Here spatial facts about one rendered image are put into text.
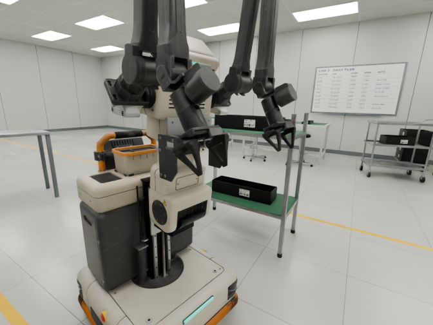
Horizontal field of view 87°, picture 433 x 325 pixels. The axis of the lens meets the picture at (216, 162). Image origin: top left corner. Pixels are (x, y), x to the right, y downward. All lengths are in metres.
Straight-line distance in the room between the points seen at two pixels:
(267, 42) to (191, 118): 0.49
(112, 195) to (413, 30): 6.41
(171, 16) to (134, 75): 0.17
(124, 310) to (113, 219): 0.39
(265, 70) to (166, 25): 0.43
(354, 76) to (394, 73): 0.73
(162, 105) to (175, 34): 0.30
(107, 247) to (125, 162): 0.38
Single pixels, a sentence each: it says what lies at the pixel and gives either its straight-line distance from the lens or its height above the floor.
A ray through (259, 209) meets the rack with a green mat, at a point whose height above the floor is 0.35.
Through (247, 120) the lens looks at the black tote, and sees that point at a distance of 1.91.
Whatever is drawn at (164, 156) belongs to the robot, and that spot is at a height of 0.97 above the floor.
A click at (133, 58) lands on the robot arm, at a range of 0.67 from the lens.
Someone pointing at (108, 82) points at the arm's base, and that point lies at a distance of 0.81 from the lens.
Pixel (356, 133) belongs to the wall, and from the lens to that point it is 6.49.
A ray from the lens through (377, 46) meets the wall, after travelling 6.60.
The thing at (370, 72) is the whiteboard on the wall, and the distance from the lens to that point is 6.49.
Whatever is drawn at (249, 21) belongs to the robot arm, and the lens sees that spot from 0.99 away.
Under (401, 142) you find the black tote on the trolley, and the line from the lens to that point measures 4.79.
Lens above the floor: 1.15
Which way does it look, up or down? 14 degrees down
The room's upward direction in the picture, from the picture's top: 1 degrees clockwise
